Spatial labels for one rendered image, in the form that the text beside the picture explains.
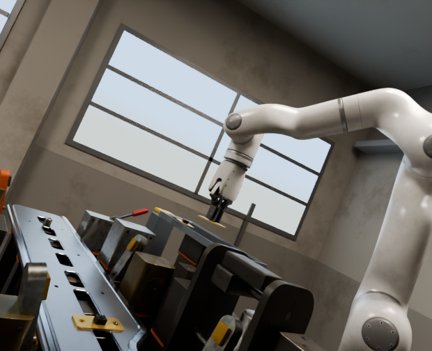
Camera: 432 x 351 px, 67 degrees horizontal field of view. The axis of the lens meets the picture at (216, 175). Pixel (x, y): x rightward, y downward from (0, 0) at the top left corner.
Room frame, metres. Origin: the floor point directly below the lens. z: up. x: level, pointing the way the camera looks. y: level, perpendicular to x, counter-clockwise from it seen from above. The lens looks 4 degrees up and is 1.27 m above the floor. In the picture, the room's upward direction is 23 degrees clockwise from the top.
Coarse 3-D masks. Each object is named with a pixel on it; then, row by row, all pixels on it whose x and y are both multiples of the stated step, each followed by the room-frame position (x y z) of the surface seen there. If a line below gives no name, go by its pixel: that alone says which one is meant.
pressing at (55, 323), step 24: (24, 216) 0.98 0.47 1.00; (48, 216) 1.09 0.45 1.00; (24, 240) 0.79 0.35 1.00; (48, 240) 0.86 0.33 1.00; (72, 240) 0.95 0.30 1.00; (24, 264) 0.68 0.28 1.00; (48, 264) 0.71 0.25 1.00; (72, 264) 0.78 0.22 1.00; (96, 264) 0.83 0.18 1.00; (72, 288) 0.65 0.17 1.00; (96, 288) 0.70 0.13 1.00; (48, 312) 0.53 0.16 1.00; (72, 312) 0.56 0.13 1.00; (120, 312) 0.64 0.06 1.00; (48, 336) 0.48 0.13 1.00; (72, 336) 0.50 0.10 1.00; (120, 336) 0.55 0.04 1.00; (144, 336) 0.58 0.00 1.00
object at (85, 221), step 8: (88, 216) 1.09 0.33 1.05; (96, 216) 1.10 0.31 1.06; (104, 216) 1.16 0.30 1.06; (80, 224) 1.12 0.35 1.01; (88, 224) 1.08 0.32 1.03; (96, 224) 1.10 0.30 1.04; (104, 224) 1.11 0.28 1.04; (80, 232) 1.10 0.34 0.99; (88, 232) 1.09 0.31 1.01; (96, 232) 1.10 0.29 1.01; (104, 232) 1.12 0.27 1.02; (88, 240) 1.10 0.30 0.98; (96, 240) 1.11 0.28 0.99; (104, 240) 1.13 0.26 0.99; (88, 248) 1.10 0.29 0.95; (96, 248) 1.12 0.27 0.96; (96, 256) 1.13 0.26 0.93
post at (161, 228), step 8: (152, 216) 1.15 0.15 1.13; (152, 224) 1.13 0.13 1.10; (160, 224) 1.12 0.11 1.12; (168, 224) 1.13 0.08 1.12; (160, 232) 1.12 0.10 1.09; (168, 232) 1.14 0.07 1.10; (160, 240) 1.13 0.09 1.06; (152, 248) 1.12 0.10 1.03; (160, 248) 1.14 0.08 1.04; (160, 256) 1.15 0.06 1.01
